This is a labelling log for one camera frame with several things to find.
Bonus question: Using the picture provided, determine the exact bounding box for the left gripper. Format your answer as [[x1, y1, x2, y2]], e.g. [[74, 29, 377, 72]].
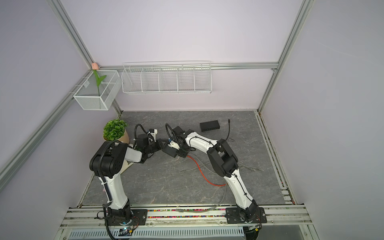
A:
[[145, 139, 169, 155]]

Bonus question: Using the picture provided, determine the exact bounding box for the large black network switch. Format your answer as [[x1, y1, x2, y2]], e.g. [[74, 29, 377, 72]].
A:
[[160, 140, 178, 158]]

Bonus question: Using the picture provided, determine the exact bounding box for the grey ethernet cable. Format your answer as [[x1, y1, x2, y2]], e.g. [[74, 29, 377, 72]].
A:
[[175, 163, 265, 214], [179, 155, 220, 175]]

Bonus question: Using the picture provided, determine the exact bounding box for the red ethernet cable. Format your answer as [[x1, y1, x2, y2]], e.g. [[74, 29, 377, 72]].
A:
[[186, 154, 226, 187]]

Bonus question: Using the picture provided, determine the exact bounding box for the black ethernet cable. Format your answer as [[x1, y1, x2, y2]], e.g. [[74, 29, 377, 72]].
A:
[[224, 118, 232, 142]]

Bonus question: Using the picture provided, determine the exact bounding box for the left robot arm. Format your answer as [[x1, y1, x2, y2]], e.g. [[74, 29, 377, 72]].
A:
[[90, 129, 162, 210]]

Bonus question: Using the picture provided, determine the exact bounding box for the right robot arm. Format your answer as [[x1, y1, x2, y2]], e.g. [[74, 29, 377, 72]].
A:
[[165, 124, 267, 225]]

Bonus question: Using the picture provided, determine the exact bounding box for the green potted plant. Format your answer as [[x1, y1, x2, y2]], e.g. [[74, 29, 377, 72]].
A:
[[103, 119, 130, 144]]

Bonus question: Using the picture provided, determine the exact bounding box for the white mesh box basket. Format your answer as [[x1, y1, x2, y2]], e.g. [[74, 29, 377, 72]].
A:
[[74, 70, 122, 111]]

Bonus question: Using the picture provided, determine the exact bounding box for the pink artificial tulip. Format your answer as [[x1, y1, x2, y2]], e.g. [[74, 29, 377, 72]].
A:
[[92, 63, 107, 97]]

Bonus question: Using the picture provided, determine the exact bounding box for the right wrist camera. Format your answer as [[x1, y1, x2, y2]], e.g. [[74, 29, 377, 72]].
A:
[[168, 139, 180, 150]]

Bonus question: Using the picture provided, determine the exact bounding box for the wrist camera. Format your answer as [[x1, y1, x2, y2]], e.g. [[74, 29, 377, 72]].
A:
[[149, 129, 158, 142], [168, 139, 180, 150]]

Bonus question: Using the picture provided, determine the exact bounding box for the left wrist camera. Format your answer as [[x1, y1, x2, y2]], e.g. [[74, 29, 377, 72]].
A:
[[149, 129, 158, 142]]

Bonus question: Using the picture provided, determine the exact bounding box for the small black network switch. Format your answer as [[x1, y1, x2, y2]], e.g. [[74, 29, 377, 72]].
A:
[[200, 120, 220, 132]]

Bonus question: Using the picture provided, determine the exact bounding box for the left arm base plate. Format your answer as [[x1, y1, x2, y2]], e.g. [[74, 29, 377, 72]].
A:
[[107, 208, 148, 226]]

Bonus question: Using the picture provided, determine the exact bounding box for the long white wire basket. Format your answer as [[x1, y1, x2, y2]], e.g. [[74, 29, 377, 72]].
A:
[[122, 61, 213, 94]]

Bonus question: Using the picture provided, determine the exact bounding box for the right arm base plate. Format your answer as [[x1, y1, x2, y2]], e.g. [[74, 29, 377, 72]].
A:
[[225, 207, 268, 224]]

